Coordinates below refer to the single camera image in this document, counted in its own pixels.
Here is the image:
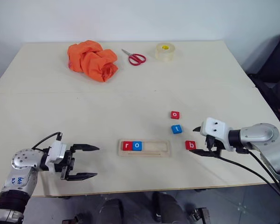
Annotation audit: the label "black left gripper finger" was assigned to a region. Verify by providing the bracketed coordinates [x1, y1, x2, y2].
[71, 143, 100, 152]
[67, 172, 98, 182]

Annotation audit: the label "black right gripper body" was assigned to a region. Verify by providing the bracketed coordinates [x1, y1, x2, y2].
[204, 134, 224, 156]

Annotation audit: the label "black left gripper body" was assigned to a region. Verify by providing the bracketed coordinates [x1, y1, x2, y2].
[55, 146, 77, 181]

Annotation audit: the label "red letter b block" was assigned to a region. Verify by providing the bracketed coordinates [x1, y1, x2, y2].
[185, 140, 197, 151]

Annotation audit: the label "blue letter t block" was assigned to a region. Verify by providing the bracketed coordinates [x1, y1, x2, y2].
[170, 124, 184, 135]

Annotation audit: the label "wooden letter tray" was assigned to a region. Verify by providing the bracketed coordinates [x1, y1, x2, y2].
[118, 139, 172, 158]

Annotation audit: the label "dark rounded shape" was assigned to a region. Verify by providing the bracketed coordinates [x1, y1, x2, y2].
[97, 198, 131, 224]
[151, 191, 189, 224]

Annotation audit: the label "black metal caster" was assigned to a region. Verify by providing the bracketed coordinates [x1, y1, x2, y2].
[62, 214, 84, 224]
[189, 206, 210, 223]

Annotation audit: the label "clear tape roll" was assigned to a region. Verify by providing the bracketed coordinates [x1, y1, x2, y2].
[155, 42, 176, 63]

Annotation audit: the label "crumpled orange cloth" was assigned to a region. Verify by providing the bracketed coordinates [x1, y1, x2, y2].
[67, 40, 119, 83]

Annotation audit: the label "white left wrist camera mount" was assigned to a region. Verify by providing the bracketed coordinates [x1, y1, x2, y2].
[46, 142, 68, 175]

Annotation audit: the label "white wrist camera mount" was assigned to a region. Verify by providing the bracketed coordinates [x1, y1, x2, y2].
[199, 117, 234, 151]
[46, 142, 68, 175]

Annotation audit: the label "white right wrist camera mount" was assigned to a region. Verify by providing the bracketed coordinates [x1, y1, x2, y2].
[199, 117, 234, 151]

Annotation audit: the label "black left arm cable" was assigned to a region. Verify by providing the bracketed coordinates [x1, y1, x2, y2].
[32, 132, 63, 151]

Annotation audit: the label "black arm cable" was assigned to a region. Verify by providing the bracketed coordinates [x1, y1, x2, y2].
[32, 132, 63, 151]
[213, 154, 280, 206]
[235, 148, 280, 196]

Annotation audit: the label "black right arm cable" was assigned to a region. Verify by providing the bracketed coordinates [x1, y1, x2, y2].
[213, 154, 280, 206]
[235, 148, 280, 196]

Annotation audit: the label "red handled scissors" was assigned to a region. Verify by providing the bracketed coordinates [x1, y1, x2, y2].
[121, 48, 147, 67]

